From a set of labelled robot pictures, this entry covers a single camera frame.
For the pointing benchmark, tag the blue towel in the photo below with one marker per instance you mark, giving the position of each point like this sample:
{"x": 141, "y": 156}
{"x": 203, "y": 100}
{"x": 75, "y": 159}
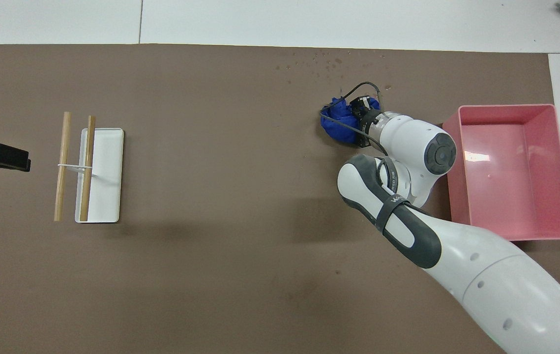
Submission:
{"x": 338, "y": 123}

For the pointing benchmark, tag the white rack with wooden rods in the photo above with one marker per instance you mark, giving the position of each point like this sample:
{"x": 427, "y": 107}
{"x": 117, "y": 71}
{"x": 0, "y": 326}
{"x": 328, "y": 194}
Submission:
{"x": 107, "y": 187}

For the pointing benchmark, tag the brown table mat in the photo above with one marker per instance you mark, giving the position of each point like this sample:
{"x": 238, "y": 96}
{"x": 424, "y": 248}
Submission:
{"x": 235, "y": 172}

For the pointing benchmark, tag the spilled water droplets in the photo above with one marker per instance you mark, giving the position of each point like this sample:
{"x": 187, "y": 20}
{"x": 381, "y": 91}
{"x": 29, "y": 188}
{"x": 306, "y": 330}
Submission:
{"x": 338, "y": 61}

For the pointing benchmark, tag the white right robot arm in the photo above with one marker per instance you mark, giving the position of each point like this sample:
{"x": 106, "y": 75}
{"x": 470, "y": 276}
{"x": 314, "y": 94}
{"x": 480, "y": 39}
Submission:
{"x": 481, "y": 280}

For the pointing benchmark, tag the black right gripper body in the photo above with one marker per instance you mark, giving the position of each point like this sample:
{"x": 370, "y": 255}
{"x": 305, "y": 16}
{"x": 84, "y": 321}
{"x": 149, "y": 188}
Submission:
{"x": 366, "y": 123}

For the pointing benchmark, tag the pink plastic bin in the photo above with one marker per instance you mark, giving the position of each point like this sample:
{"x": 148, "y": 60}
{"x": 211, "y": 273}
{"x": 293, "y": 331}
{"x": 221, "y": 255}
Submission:
{"x": 506, "y": 172}

